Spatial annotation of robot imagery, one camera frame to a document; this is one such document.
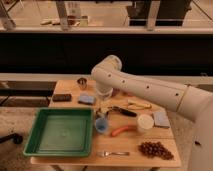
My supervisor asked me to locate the orange carrot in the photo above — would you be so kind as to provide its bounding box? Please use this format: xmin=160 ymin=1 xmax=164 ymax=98
xmin=110 ymin=125 xmax=136 ymax=137

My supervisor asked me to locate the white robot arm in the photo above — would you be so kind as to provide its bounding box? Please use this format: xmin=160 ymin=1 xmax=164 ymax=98
xmin=91 ymin=55 xmax=213 ymax=171

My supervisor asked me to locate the silver fork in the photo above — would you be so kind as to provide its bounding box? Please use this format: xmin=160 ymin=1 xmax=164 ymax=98
xmin=97 ymin=151 xmax=130 ymax=157

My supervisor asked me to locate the black handled peeler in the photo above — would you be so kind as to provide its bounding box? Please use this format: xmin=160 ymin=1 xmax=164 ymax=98
xmin=95 ymin=106 xmax=137 ymax=118

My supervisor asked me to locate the blue plastic cup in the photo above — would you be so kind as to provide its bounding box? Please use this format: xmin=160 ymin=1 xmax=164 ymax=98
xmin=95 ymin=118 xmax=109 ymax=134

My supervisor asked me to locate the small metal cup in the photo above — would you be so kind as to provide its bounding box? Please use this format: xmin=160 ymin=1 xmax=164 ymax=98
xmin=77 ymin=77 xmax=87 ymax=90

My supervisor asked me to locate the brown grape bunch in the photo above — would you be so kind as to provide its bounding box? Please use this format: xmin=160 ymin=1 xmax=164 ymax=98
xmin=139 ymin=142 xmax=174 ymax=160

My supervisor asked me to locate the blue sponge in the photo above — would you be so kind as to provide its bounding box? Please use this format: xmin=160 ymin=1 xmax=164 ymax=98
xmin=78 ymin=94 xmax=96 ymax=105

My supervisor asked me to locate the black floor object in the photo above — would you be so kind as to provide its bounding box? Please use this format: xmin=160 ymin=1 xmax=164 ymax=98
xmin=0 ymin=133 xmax=23 ymax=144

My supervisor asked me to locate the blue grey sponge block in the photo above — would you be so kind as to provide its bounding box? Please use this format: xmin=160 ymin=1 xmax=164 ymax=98
xmin=153 ymin=111 xmax=170 ymax=128

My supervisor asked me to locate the black eraser block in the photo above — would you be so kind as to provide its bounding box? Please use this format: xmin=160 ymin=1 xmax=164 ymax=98
xmin=52 ymin=94 xmax=72 ymax=102

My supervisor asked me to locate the green plastic tray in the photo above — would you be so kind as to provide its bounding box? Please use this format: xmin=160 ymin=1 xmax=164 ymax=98
xmin=23 ymin=108 xmax=93 ymax=157

